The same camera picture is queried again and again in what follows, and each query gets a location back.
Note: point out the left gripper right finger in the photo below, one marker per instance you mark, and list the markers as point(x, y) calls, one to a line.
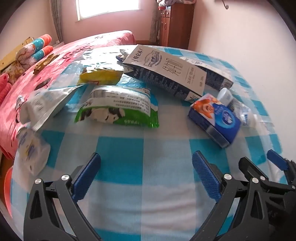
point(223, 188)

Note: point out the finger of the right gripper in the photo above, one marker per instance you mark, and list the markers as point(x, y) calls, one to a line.
point(285, 165)
point(263, 209)

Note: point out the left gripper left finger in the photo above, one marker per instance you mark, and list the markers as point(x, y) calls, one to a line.
point(41, 218)

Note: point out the small white tissue pack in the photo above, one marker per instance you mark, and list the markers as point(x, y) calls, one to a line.
point(33, 150)

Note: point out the crushed clear plastic bottle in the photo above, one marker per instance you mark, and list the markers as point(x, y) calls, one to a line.
point(240, 110)

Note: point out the blue Vinda tissue pack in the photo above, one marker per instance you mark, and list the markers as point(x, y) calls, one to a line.
point(213, 117)

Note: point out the white blue plastic bag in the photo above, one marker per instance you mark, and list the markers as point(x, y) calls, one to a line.
point(45, 104)

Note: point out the green white snack bag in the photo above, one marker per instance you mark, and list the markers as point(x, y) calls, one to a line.
point(120, 105)

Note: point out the dark blue milk carton box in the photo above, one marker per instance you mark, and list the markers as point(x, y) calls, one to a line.
point(215, 78)

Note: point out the yellow snack bag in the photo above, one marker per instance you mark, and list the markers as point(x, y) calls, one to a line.
point(99, 76)

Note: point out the white milk carton box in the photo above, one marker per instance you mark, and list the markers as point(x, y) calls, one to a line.
point(170, 73)

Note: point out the small blue snack wrapper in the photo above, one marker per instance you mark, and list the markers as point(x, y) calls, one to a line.
point(122, 55)

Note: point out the blue checkered table cover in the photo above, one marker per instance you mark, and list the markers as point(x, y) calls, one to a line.
point(147, 188)

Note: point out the black smartphone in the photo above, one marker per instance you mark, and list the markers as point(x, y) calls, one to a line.
point(42, 84)

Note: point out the pink love you bedspread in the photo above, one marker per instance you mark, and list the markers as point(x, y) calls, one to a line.
point(27, 82)

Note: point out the pink folded pillows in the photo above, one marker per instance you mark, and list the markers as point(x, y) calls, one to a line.
point(5, 86)

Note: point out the olive crumpled cloth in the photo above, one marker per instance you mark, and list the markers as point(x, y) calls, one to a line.
point(39, 67)

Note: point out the rolled colourful quilt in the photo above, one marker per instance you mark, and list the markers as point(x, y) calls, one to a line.
point(33, 52)

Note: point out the yellow wooden headboard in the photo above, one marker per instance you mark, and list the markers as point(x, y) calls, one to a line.
point(10, 57)

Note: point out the brown wooden cabinet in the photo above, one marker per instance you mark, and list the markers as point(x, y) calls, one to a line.
point(176, 25)

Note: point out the bright window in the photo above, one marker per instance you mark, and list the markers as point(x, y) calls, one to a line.
point(89, 8)

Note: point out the grey window curtain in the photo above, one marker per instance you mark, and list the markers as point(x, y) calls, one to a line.
point(57, 17)

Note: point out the folded blanket on cabinet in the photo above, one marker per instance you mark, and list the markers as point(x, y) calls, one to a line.
point(165, 3)

